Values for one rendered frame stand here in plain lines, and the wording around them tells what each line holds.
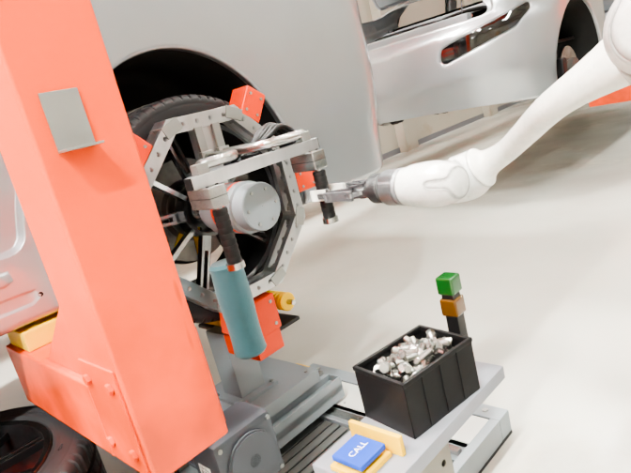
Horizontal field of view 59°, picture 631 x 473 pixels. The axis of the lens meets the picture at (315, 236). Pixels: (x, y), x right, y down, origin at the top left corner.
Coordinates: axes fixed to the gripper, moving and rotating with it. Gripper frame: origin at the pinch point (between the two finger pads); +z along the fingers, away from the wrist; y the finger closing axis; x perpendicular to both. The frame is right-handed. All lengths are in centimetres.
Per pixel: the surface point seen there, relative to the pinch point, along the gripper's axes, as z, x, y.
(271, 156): 1.8, 13.8, -14.5
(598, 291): -21, -83, 127
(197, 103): 29.2, 31.4, -12.9
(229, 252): -0.7, -4.0, -36.4
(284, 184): 22.0, 2.3, 5.0
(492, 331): 6, -83, 80
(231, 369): 37, -49, -23
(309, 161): 0.4, 9.4, -3.6
